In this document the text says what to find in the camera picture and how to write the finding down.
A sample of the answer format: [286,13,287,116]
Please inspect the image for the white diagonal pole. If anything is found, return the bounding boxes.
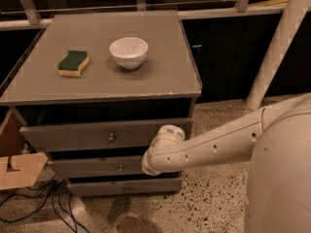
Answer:
[246,0,311,111]

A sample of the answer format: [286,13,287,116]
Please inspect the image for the metal railing frame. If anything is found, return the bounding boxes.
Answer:
[0,0,289,31]

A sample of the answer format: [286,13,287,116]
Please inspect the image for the white ceramic bowl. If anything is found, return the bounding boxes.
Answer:
[109,37,149,70]

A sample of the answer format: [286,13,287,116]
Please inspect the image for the wooden box left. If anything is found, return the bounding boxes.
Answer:
[0,111,48,190]

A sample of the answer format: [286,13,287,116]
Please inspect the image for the round floor drain cover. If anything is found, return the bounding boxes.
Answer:
[117,216,143,233]

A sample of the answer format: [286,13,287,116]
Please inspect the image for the grey top drawer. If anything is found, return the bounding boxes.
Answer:
[20,117,192,151]

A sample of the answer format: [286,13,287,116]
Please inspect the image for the blue floor cable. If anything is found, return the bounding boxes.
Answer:
[52,184,91,233]

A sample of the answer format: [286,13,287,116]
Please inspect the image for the grey drawer cabinet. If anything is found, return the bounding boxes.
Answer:
[0,10,203,198]

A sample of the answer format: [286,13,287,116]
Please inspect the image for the black floor cable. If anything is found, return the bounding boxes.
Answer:
[0,175,66,224]

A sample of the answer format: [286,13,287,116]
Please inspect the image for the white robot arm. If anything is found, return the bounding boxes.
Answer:
[142,93,311,233]

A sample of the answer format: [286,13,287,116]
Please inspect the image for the grey bottom drawer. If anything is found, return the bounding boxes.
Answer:
[67,173,182,197]

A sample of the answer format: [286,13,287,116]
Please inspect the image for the green yellow sponge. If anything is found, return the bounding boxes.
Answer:
[57,50,89,78]

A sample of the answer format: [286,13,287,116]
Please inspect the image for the grey drawer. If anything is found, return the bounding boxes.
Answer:
[48,152,188,180]
[20,117,192,151]
[67,173,182,197]

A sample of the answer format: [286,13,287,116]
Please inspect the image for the dark wall cabinet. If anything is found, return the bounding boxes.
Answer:
[183,13,311,103]

